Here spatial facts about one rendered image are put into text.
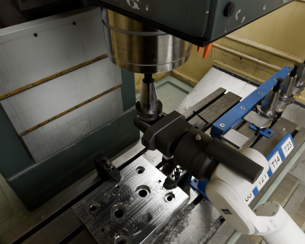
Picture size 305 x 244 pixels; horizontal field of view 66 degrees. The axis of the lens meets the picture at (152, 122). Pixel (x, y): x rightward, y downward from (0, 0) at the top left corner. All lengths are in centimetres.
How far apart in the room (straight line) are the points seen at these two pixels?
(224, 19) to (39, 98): 76
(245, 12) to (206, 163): 29
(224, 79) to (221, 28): 141
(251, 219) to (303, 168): 95
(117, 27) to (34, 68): 51
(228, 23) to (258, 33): 126
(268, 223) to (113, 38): 40
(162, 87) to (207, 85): 45
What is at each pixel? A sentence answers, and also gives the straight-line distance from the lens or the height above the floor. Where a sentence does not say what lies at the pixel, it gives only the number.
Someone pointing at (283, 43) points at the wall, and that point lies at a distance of 145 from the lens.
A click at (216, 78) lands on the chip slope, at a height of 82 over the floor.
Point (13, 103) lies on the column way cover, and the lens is 88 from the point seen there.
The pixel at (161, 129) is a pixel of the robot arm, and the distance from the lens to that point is 51.
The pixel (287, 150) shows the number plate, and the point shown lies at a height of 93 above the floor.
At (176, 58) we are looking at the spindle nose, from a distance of 41.
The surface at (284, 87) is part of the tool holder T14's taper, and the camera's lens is 85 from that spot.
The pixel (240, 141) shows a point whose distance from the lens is 66.
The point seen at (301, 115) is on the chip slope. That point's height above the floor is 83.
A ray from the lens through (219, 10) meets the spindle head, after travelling 21.
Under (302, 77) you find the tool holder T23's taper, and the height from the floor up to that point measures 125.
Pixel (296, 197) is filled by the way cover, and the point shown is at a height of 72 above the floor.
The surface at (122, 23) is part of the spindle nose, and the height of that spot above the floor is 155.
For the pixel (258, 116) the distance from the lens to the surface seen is 76.
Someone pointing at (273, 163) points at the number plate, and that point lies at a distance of 103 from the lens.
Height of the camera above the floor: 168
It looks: 43 degrees down
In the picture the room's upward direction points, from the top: straight up
